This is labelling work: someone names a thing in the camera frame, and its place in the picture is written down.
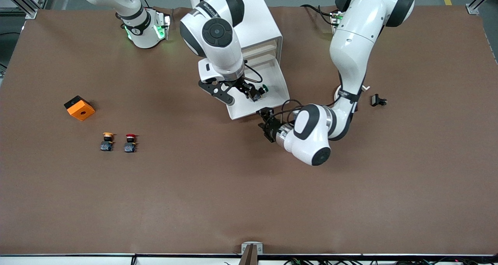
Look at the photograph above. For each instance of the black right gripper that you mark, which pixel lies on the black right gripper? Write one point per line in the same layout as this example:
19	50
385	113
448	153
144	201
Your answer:
244	86

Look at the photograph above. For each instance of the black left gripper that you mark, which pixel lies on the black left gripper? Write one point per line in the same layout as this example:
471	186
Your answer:
272	129

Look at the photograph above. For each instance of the green push button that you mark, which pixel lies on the green push button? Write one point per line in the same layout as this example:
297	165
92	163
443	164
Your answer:
265	88

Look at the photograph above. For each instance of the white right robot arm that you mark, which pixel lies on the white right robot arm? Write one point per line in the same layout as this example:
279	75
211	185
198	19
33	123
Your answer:
225	60

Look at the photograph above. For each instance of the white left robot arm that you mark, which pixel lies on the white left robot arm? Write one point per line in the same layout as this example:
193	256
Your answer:
350	43

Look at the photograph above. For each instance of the red push button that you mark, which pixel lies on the red push button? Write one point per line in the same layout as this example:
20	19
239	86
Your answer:
130	146

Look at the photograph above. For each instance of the yellow push button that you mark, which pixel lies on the yellow push button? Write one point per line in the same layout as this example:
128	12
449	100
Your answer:
107	145

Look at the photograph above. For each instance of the orange button box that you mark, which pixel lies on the orange button box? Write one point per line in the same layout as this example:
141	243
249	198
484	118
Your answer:
81	111

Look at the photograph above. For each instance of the brown table mat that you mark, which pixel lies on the brown table mat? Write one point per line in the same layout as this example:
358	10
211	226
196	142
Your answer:
249	179

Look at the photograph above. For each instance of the white curved plastic piece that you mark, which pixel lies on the white curved plastic piece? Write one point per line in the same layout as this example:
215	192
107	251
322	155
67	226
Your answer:
366	88

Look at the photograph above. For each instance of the small black clip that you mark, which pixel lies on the small black clip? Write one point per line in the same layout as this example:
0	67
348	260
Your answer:
375	100

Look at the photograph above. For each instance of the grey metal bracket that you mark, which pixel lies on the grey metal bracket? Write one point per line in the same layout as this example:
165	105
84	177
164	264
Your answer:
251	244

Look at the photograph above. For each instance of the aluminium frame profile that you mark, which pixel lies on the aluminium frame profile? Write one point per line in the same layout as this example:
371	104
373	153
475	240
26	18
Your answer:
472	9
30	13

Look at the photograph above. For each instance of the white table edge rail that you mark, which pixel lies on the white table edge rail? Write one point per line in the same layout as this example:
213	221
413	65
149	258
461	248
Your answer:
78	260

